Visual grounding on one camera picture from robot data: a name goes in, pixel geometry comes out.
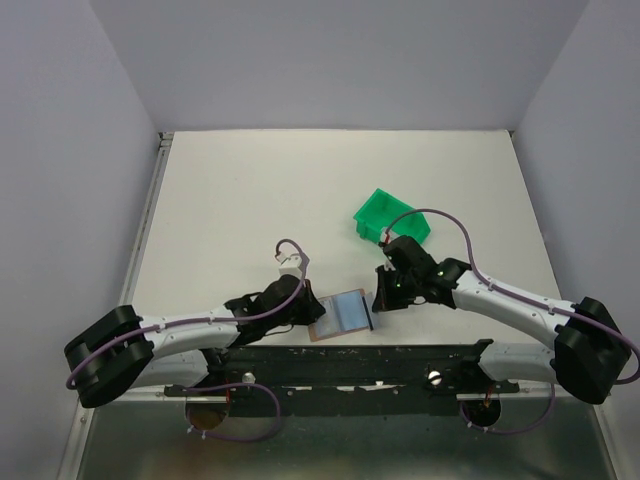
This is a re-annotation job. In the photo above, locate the silver VIP credit card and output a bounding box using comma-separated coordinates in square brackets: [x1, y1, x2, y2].
[309, 296, 342, 341]

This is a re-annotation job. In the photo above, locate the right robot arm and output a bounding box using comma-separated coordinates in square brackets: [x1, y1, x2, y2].
[373, 236, 631, 405]

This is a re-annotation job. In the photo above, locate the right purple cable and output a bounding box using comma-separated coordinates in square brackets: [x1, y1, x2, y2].
[382, 207, 640, 435]

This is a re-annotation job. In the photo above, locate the aluminium extrusion rail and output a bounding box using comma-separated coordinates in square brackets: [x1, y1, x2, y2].
[80, 387, 165, 408]

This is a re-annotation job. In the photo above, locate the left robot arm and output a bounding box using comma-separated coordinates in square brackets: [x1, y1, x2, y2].
[64, 274, 326, 408]

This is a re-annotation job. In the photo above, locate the green plastic bin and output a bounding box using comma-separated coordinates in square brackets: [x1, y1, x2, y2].
[353, 188, 431, 244]

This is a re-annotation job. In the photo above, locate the purple cable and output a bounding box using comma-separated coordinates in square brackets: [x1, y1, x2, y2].
[65, 238, 310, 442]
[382, 207, 640, 435]

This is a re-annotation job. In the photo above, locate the tan leather card holder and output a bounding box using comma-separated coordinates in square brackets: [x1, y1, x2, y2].
[308, 290, 370, 342]

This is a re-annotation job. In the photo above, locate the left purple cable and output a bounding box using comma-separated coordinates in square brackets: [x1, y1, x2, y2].
[65, 238, 310, 442]

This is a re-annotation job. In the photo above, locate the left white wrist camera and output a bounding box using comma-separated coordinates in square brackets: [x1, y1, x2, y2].
[275, 252, 303, 279]

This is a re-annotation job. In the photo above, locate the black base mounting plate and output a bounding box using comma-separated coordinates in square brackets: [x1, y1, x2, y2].
[164, 340, 519, 417]

